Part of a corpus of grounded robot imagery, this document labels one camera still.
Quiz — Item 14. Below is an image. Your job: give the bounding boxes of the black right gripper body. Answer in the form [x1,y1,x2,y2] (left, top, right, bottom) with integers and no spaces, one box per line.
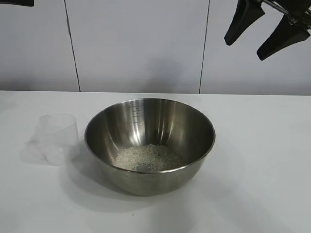
[263,0,311,27]

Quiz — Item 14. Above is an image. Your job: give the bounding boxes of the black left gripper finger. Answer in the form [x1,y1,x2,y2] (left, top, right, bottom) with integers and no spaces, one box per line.
[0,0,35,7]

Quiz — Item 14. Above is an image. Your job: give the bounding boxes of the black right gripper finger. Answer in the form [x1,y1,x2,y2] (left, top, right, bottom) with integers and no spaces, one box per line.
[257,17,311,61]
[224,0,265,46]

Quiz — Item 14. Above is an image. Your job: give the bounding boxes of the clear plastic measuring cup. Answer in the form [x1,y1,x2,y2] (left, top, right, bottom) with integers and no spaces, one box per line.
[20,114,81,167]

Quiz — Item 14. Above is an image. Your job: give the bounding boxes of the stainless steel mixing bowl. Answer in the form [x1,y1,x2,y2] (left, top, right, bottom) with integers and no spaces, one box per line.
[84,98,216,196]

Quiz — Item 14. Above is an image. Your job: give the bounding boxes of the white rice grains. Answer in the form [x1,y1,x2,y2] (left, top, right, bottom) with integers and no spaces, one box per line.
[114,143,188,172]

